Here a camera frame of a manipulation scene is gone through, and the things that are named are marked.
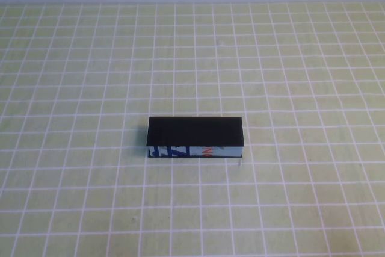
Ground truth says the black printed glasses case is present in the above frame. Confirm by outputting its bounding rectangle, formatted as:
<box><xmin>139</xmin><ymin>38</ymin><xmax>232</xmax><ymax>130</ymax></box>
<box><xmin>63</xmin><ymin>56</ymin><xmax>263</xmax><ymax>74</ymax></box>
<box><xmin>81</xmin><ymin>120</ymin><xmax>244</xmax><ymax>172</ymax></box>
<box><xmin>145</xmin><ymin>116</ymin><xmax>246</xmax><ymax>161</ymax></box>

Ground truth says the green white grid tablecloth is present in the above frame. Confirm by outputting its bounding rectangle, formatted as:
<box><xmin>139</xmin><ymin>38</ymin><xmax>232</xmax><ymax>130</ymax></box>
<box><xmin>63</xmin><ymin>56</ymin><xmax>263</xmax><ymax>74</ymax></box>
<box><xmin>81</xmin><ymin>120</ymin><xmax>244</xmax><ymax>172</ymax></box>
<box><xmin>0</xmin><ymin>1</ymin><xmax>385</xmax><ymax>257</ymax></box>

